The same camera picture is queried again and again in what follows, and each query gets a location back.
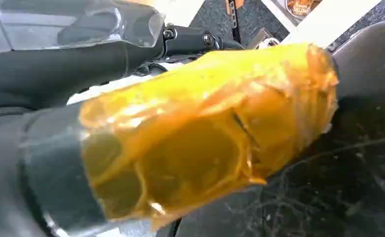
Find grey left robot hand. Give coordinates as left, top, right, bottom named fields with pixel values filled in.
left=0, top=0, right=340, bottom=237

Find orange printed card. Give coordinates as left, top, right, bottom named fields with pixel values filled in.
left=284, top=0, right=323, bottom=18

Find white bar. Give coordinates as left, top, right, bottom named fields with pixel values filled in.
left=280, top=0, right=384, bottom=48

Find black strap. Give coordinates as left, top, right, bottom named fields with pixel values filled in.
left=226, top=0, right=245, bottom=44

